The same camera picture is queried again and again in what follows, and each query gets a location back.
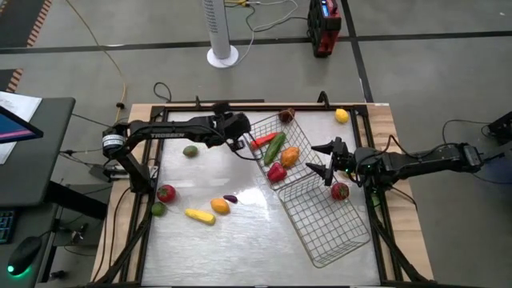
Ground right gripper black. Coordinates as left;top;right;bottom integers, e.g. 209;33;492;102
306;137;357;187

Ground orange toy bell pepper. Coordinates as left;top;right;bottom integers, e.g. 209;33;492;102
280;146;301;168

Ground red toy strawberry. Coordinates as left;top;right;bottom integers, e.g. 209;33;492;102
330;182;350;202

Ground red toy bell pepper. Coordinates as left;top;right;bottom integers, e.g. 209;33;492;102
266;162;288;184

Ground green toy cucumber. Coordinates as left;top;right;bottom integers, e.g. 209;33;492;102
263;131;287;166

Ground dark red toy apple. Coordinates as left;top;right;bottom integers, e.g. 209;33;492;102
278;107;296;124

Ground yellow orange toy mango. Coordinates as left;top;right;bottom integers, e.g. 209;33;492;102
210;198;231;216

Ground red toy tomato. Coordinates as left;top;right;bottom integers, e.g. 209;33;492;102
156;184;177;204

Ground yellow toy corn cob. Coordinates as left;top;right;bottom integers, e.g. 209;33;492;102
184;208;217;226

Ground white tower fan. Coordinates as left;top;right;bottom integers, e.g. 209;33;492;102
202;0;240;69

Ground red black equipment box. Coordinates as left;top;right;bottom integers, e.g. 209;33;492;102
306;0;343;58

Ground dark grey desk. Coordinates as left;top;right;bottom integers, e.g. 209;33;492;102
0;97;77;209

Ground white paper sheet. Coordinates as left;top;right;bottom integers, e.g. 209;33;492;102
0;90;43;165

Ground computer monitor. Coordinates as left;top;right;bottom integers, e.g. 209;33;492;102
0;104;44;145

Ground black computer mouse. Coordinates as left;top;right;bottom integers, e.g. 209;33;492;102
6;235;43;277

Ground black keyboard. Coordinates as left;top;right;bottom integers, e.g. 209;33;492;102
0;210;17;245

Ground black metal table frame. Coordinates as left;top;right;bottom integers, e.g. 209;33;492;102
94;95;431;288

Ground black looped cable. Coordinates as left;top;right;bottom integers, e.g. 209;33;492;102
153;82;173;103

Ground white floor cable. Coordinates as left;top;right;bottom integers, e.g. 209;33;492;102
222;0;309;67

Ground black thin cable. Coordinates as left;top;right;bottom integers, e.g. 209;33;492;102
441;118;494;146

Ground yellow hanging cable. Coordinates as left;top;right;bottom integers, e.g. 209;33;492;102
66;0;127;121

